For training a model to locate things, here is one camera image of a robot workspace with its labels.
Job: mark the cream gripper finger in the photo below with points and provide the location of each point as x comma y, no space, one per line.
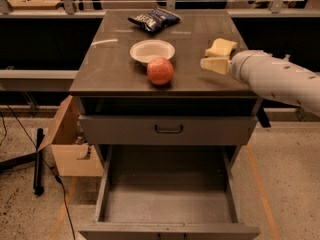
215,64

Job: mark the yellow sponge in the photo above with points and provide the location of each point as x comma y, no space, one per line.
221,47

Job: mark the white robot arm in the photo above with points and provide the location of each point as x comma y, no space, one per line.
271,78

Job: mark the grey drawer cabinet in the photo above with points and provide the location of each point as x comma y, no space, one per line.
111,83

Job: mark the closed top drawer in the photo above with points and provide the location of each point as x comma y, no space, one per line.
176,130

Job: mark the open middle drawer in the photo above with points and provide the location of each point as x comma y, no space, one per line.
167,193

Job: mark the red apple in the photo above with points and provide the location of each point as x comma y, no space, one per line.
160,71

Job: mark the blue chip bag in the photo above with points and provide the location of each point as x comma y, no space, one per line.
155,20

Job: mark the cardboard box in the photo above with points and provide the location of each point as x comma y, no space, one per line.
72,155

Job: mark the black stand base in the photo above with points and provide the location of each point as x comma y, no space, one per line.
36,160

